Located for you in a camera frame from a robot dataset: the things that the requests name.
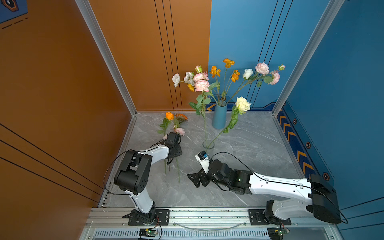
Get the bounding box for pink rose bud stem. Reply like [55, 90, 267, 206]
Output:
[163, 132, 183, 183]

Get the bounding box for clear glass cylinder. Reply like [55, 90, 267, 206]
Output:
[203, 139, 215, 157]

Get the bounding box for teal cylindrical vase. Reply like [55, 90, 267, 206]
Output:
[212, 101, 227, 130]

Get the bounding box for large pink peony stem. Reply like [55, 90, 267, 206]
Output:
[187, 65, 220, 150]

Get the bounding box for cream flower stem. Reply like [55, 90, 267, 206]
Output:
[212, 97, 251, 142]

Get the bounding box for orange poppy flower stem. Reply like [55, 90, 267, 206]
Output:
[203, 59, 240, 102]

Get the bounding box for white rose flower stem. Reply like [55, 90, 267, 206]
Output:
[232, 69, 254, 98]

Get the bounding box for pink rose flower stem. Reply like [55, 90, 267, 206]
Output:
[230, 62, 286, 101]

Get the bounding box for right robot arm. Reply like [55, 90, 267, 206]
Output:
[188, 158, 343, 225]

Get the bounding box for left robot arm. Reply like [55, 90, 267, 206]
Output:
[113, 133, 182, 226]

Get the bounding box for orange gerbera flower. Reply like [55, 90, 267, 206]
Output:
[173, 114, 188, 128]

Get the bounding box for orange ranunculus flower stem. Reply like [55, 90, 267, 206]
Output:
[157, 112, 175, 135]

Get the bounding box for right circuit board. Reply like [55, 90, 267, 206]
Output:
[267, 228, 291, 240]

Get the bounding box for left green circuit board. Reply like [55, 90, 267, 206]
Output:
[138, 229, 160, 240]

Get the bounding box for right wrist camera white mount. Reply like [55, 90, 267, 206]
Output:
[195, 151, 210, 174]

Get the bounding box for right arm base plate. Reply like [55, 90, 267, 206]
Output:
[248, 209, 292, 226]

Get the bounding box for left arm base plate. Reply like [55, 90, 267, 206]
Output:
[128, 209, 170, 226]

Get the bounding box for aluminium front rail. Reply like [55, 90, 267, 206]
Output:
[80, 207, 343, 240]

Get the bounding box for left aluminium corner post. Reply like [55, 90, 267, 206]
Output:
[74, 0, 138, 116]

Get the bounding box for aluminium corner post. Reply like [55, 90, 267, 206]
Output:
[74, 0, 138, 116]
[272, 0, 345, 117]

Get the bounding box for right aluminium corner post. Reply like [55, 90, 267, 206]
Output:
[272, 0, 345, 117]

